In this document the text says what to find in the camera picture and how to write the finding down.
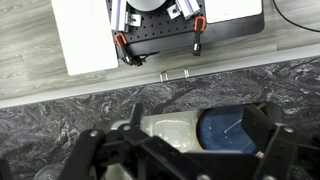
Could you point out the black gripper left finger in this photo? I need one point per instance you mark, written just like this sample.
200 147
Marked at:
142 156

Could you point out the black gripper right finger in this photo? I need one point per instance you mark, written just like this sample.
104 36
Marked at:
284 147

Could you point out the right orange black clamp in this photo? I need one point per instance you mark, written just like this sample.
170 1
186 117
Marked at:
199 27

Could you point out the left orange black clamp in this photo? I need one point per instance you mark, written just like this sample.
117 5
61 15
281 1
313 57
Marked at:
128 58

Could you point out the right aluminium profile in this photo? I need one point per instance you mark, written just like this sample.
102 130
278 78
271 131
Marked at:
188 7

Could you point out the clear glass bowl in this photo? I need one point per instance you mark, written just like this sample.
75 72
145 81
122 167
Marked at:
49 172

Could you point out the left aluminium profile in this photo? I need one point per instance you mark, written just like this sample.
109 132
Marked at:
118 15

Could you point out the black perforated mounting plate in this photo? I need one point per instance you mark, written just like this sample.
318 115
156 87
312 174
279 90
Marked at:
156 31

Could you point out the white cabinet panel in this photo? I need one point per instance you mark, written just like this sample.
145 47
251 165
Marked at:
85 35

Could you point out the white board on plate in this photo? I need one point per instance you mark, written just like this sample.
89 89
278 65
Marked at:
223 10

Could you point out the orange black clamp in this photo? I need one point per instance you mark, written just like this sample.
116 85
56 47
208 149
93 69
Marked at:
199 27
128 58

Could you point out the white ceramic cup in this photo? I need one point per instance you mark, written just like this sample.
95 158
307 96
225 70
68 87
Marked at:
178 129

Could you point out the aluminium profile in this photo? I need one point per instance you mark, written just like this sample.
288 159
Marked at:
188 7
118 15

